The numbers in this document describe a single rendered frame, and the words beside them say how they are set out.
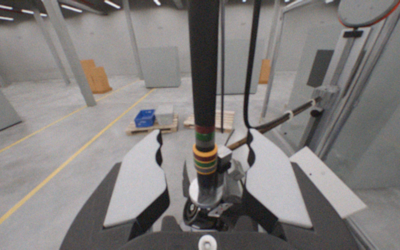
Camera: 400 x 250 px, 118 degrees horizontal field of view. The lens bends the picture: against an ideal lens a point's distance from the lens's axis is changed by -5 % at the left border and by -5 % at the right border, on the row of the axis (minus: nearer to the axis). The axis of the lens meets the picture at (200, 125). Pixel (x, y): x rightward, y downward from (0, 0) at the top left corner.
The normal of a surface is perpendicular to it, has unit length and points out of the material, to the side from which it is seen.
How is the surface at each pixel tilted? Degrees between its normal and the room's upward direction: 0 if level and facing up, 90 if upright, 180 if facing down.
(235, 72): 90
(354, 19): 90
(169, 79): 90
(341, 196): 50
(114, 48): 90
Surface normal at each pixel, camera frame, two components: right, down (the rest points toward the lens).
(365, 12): -0.83, 0.30
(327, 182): -0.78, -0.55
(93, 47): -0.02, 0.50
